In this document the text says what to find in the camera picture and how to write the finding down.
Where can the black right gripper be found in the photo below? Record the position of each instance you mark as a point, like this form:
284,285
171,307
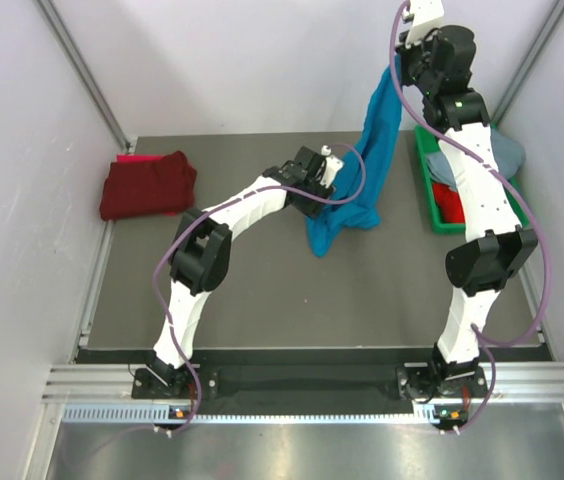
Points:
405,53

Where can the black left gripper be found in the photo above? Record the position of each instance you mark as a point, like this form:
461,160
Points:
311,209

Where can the blue t shirt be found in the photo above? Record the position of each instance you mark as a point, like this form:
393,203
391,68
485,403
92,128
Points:
364,173

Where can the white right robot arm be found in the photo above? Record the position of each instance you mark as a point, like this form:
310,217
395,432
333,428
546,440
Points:
496,242

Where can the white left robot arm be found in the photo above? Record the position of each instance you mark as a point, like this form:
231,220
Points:
200,256

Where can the green plastic bin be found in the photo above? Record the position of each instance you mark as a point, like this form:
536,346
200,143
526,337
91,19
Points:
428,143

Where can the grey t shirt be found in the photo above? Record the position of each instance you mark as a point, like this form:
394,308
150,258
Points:
509,155

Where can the dark red folded t shirt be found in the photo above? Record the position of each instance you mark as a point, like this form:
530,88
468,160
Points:
163,187

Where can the red t shirt in bin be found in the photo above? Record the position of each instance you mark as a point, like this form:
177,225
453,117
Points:
448,203

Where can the pink folded t shirt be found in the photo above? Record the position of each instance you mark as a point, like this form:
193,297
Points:
128,158

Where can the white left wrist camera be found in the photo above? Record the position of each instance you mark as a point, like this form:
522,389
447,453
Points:
331,167

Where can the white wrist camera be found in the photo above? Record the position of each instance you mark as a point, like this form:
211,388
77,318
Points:
421,17
331,167

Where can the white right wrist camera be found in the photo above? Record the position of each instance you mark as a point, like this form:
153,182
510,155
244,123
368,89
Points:
421,17

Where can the right aluminium corner post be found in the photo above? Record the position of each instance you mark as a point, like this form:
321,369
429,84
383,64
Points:
538,45

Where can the aluminium corner post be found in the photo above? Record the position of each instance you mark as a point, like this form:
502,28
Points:
538,45
60,31

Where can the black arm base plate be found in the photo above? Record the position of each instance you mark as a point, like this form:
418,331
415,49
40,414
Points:
223,381

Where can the left aluminium corner post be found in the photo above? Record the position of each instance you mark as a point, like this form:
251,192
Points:
60,31

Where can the aluminium front rail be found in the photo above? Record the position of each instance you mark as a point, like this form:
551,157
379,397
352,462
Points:
102,394

